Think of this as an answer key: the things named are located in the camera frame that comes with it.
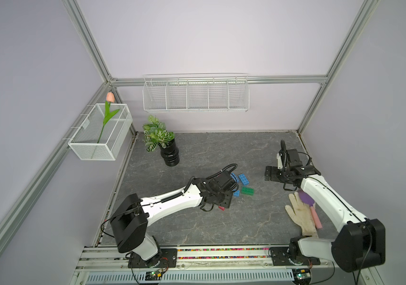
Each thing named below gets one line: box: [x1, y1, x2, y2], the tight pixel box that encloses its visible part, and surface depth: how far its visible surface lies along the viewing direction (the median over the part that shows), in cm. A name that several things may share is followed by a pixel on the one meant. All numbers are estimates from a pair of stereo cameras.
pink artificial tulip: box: [96, 92, 120, 144], surface depth 82 cm
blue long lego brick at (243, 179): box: [238, 173, 250, 186], surface depth 98 cm
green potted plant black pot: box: [142, 114, 180, 167], surface depth 88 cm
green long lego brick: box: [240, 186, 255, 196], surface depth 95 cm
